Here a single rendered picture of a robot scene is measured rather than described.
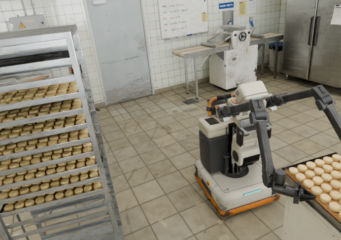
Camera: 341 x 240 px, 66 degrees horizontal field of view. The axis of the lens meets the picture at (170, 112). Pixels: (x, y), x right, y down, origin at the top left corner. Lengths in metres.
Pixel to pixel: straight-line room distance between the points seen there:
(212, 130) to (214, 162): 0.35
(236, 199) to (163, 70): 3.76
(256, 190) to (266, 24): 5.17
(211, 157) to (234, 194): 0.39
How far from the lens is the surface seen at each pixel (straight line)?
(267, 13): 7.12
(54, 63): 1.41
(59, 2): 5.10
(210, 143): 2.47
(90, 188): 1.77
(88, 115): 1.45
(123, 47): 5.35
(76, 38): 1.81
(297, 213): 1.78
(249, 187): 2.57
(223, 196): 2.47
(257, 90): 2.10
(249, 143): 2.34
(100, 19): 5.22
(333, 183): 1.66
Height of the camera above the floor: 1.92
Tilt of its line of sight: 24 degrees down
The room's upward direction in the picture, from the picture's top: 6 degrees counter-clockwise
